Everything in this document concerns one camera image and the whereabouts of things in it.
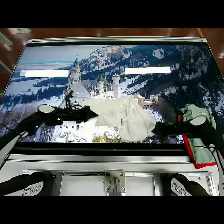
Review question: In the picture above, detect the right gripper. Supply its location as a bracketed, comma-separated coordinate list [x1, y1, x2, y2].
[151, 121, 183, 138]

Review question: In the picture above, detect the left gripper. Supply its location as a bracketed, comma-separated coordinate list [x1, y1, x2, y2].
[62, 105, 100, 125]

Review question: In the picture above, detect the white shirt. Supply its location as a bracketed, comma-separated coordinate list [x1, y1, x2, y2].
[83, 95, 158, 143]

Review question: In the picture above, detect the red garment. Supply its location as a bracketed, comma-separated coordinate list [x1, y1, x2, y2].
[176, 113, 218, 170]

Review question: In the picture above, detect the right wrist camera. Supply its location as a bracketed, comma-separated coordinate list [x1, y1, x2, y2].
[159, 95, 181, 124]

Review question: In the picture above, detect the silver frame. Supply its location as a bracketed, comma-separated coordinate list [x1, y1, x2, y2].
[0, 35, 224, 197]

